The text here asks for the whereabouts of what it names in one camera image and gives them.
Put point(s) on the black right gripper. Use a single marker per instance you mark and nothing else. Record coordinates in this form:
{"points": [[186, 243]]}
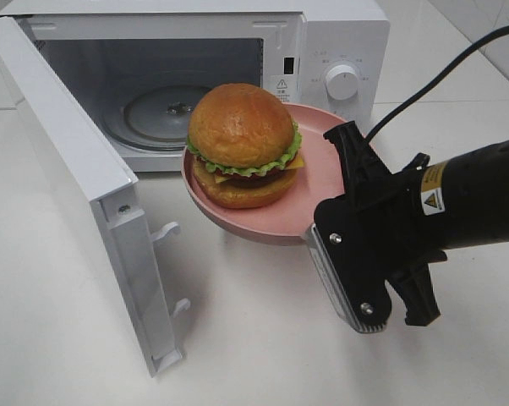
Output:
{"points": [[390, 210]]}

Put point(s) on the pink round plate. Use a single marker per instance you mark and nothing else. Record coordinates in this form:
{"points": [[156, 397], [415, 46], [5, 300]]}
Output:
{"points": [[285, 221]]}

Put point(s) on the toy hamburger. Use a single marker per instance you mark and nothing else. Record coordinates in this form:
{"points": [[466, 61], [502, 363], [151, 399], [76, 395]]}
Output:
{"points": [[245, 146]]}

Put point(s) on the white microwave door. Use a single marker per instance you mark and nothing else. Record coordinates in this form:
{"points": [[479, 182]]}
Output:
{"points": [[95, 190]]}

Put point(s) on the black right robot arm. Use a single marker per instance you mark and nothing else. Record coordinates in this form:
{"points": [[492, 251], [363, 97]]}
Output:
{"points": [[466, 200]]}

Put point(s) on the upper white power knob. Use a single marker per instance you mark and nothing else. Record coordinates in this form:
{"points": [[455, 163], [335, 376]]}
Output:
{"points": [[341, 81]]}

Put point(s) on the white warning label sticker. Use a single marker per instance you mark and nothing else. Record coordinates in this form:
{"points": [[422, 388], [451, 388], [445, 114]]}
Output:
{"points": [[278, 87]]}

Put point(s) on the glass microwave turntable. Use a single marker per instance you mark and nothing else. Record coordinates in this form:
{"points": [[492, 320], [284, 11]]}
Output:
{"points": [[154, 119]]}

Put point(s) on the white microwave oven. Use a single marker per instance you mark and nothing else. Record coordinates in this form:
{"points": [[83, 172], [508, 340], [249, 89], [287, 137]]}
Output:
{"points": [[100, 48]]}

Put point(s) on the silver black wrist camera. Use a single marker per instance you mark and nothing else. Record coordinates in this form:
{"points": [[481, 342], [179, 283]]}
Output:
{"points": [[348, 269]]}

